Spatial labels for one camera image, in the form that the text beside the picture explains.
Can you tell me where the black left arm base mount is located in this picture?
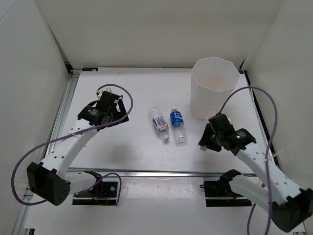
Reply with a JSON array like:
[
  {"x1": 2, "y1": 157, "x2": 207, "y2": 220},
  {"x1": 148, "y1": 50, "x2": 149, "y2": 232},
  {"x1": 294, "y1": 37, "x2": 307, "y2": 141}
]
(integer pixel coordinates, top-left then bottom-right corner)
[{"x1": 72, "y1": 170, "x2": 122, "y2": 206}]

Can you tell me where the aluminium left table rail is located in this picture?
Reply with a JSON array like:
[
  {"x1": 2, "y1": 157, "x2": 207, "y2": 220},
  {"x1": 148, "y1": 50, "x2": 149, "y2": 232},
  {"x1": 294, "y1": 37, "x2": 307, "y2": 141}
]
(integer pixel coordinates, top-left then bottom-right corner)
[{"x1": 45, "y1": 70, "x2": 79, "y2": 157}]

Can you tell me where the blue corner label left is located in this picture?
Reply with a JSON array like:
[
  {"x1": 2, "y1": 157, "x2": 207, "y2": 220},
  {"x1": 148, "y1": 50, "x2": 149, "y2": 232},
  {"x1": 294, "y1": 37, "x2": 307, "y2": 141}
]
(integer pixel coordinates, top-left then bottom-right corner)
[{"x1": 82, "y1": 67, "x2": 98, "y2": 72}]

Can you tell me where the clear crushed unlabelled bottle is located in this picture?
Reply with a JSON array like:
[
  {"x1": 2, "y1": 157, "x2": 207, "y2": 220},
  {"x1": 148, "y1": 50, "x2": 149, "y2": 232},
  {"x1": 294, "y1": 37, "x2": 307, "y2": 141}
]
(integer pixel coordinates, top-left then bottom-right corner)
[{"x1": 198, "y1": 107, "x2": 216, "y2": 151}]

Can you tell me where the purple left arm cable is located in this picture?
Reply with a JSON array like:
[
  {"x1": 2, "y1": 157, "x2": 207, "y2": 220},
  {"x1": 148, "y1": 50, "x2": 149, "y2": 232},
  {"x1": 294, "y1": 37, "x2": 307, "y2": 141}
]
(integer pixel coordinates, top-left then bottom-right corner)
[{"x1": 11, "y1": 84, "x2": 134, "y2": 206}]

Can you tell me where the clear bottle orange-blue label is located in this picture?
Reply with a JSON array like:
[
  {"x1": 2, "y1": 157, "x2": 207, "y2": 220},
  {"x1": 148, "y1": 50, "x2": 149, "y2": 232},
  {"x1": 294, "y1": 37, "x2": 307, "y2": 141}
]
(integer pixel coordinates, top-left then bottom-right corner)
[{"x1": 148, "y1": 106, "x2": 170, "y2": 143}]

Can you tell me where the white octagonal bin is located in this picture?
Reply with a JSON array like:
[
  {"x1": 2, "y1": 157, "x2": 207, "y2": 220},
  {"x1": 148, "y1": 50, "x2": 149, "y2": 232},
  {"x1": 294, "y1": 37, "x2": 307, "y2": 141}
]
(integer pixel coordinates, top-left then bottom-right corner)
[{"x1": 190, "y1": 57, "x2": 240, "y2": 119}]

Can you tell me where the clear bottle blue label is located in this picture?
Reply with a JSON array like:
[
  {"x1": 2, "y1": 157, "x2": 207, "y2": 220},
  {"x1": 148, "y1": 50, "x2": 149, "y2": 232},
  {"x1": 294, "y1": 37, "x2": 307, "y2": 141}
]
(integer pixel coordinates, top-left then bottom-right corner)
[{"x1": 170, "y1": 106, "x2": 187, "y2": 145}]

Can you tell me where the aluminium front table rail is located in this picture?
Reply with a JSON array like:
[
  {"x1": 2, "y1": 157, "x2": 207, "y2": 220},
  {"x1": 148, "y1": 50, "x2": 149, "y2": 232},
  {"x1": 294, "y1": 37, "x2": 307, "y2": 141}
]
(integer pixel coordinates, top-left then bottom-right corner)
[{"x1": 66, "y1": 167, "x2": 257, "y2": 178}]

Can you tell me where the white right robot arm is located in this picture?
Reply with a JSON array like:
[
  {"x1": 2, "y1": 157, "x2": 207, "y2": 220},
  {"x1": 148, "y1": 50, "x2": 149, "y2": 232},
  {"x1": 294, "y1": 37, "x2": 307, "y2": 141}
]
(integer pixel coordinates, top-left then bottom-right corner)
[{"x1": 199, "y1": 114, "x2": 313, "y2": 233}]

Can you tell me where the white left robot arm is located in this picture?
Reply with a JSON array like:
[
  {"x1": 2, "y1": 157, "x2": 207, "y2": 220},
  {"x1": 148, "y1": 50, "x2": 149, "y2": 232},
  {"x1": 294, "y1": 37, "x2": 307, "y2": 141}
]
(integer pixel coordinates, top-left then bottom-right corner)
[{"x1": 26, "y1": 91, "x2": 129, "y2": 206}]

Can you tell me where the aluminium table rail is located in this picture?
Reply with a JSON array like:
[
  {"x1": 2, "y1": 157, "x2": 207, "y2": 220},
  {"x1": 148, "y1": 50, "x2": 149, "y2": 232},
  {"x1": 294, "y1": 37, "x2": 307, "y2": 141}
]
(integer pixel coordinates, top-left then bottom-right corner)
[
  {"x1": 45, "y1": 70, "x2": 79, "y2": 157},
  {"x1": 66, "y1": 167, "x2": 257, "y2": 178}
]

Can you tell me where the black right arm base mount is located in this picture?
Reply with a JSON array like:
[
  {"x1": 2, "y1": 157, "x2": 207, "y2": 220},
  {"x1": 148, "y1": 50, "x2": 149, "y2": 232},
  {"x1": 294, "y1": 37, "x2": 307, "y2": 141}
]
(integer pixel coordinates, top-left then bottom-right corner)
[{"x1": 200, "y1": 180, "x2": 252, "y2": 208}]

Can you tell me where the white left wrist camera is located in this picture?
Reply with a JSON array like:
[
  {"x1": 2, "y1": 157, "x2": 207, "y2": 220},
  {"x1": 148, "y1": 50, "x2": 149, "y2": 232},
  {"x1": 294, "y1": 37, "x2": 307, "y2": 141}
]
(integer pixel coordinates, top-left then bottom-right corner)
[{"x1": 96, "y1": 87, "x2": 112, "y2": 97}]

